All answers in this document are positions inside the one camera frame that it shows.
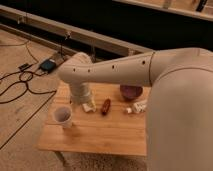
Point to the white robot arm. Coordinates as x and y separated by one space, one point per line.
179 120

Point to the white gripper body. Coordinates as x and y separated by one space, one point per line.
80 93

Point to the brown sausage-shaped object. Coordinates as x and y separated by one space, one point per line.
105 106

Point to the wooden table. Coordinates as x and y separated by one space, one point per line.
114 133

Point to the small white brown object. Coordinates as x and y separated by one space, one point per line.
128 110

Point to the small black floor device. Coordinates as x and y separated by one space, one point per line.
24 66

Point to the dark red ceramic bowl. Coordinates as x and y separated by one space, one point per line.
130 93

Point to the white sponge block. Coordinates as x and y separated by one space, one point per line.
89 107

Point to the blue power adapter box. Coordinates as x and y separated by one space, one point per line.
47 65

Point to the white crumpled object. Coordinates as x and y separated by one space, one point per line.
140 106

